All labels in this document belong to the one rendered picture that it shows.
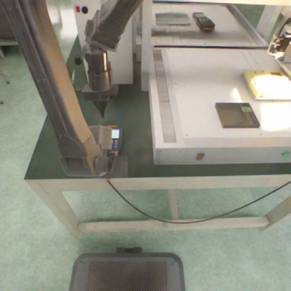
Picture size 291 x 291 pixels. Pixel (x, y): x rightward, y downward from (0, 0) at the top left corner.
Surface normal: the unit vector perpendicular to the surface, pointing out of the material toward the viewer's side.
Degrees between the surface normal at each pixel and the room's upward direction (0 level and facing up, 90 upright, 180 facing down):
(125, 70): 90
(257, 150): 90
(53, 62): 74
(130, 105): 0
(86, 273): 0
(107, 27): 122
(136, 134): 0
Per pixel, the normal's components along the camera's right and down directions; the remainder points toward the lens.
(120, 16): -0.03, 0.99
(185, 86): 0.03, -0.62
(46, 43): 0.95, 0.00
